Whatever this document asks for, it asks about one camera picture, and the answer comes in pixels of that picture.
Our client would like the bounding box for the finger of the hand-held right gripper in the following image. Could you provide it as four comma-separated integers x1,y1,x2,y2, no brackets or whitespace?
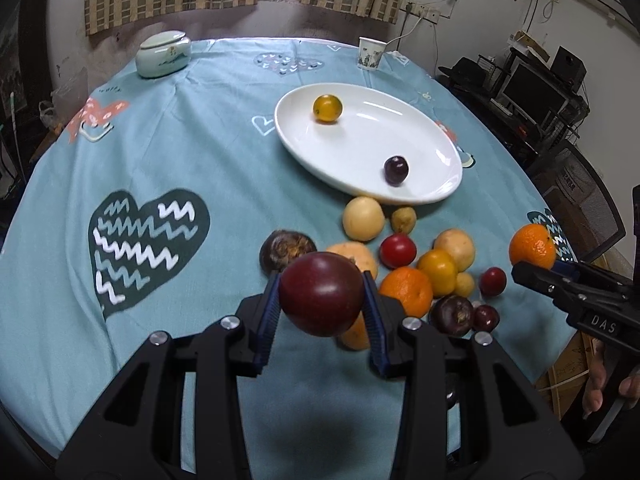
510,261,591,312
550,259,632,287

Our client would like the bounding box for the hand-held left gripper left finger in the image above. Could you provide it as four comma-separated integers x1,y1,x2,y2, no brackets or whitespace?
55,272,281,480

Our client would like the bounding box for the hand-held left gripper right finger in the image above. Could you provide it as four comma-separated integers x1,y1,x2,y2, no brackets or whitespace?
361,270,586,480

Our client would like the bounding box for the pale orange round fruit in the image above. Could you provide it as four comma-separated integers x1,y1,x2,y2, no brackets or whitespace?
336,312,372,351
325,241,379,281

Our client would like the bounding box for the orange mandarin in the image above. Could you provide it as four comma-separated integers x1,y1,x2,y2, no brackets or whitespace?
378,266,434,319
509,223,557,271

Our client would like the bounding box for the small red fruit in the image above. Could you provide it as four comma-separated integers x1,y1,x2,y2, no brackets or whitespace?
479,267,508,297

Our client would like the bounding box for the dark red round fruit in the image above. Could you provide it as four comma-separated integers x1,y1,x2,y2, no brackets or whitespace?
278,253,365,338

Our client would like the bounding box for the small dark red cherry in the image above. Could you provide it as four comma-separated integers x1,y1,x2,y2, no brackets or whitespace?
472,304,500,333

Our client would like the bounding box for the dark purple mangosteen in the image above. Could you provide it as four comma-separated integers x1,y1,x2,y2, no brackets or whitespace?
259,229,318,276
429,295,475,338

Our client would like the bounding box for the orange yellow tomato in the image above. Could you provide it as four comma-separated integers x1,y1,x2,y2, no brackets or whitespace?
416,249,459,297

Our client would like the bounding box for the pale yellow round fruit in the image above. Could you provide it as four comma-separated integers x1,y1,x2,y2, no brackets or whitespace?
433,228,476,271
342,196,386,242

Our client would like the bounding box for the dark purple plum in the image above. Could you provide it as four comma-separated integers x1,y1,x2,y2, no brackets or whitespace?
383,156,410,187

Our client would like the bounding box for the white oval plate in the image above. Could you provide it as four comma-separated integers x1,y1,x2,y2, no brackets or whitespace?
274,83,463,205

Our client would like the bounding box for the person's right hand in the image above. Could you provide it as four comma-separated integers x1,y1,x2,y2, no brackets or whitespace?
581,337,640,418

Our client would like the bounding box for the cardboard box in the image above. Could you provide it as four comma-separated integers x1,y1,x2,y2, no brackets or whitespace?
535,330,601,421

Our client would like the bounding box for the black mesh office chair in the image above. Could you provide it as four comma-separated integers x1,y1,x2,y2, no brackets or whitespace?
530,140,626,266

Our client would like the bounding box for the red tomato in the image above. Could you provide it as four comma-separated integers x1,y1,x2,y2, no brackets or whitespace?
379,234,418,268

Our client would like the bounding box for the computer monitor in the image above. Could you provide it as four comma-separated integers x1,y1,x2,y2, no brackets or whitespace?
501,55,571,126

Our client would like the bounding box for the blue printed tablecloth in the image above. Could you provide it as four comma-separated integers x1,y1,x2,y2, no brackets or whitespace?
0,37,583,461

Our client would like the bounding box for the black speaker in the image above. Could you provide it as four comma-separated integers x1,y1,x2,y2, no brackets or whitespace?
551,46,587,93

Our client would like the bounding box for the printed paper cup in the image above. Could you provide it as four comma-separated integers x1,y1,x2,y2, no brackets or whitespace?
358,37,388,71

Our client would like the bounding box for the pale green ceramic jar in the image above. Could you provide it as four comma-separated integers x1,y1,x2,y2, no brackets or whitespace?
136,30,192,79

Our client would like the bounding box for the white cable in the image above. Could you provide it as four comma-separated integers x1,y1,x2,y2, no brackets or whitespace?
385,15,423,53

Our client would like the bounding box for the wall outlet strip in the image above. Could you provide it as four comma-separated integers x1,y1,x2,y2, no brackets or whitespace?
404,2,441,23

